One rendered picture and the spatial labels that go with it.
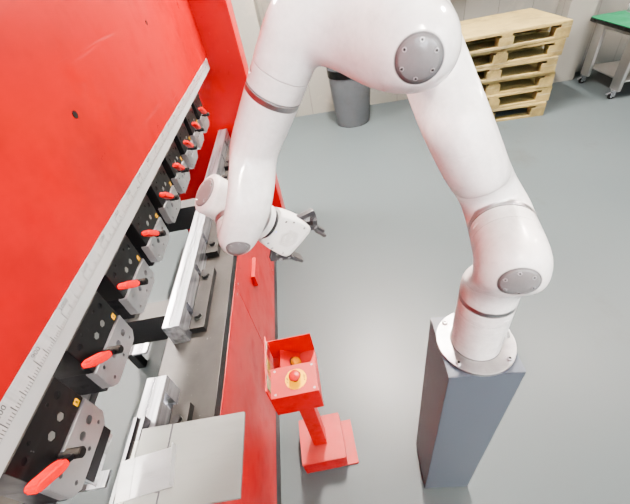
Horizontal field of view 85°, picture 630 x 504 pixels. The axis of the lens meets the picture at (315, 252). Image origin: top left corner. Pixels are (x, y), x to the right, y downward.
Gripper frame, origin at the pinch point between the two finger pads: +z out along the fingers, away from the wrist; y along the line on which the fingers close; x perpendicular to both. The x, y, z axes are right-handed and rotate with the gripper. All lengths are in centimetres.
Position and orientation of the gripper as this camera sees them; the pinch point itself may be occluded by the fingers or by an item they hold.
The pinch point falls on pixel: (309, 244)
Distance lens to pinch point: 89.2
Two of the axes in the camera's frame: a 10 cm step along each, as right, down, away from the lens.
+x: -4.1, -6.2, 6.7
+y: 6.4, -7.2, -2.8
